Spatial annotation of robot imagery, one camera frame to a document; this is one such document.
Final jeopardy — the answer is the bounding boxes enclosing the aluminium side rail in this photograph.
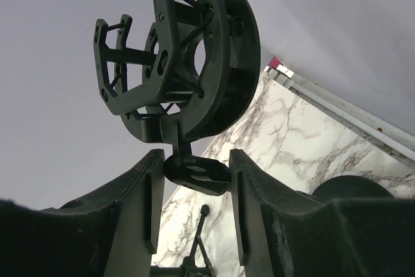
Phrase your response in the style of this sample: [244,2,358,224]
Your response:
[264,57,414,168]

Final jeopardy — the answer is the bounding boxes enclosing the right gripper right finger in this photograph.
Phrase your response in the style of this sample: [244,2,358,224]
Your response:
[230,149,414,276]

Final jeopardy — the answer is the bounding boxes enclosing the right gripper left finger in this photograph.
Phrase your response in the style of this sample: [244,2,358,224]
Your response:
[1,149,165,276]

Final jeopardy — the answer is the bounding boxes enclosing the black tripod microphone stand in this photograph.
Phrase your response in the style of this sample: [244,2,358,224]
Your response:
[150,204,217,277]

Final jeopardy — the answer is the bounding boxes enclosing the black shock-mount round-base stand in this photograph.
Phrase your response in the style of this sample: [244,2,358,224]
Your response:
[93,0,394,207]

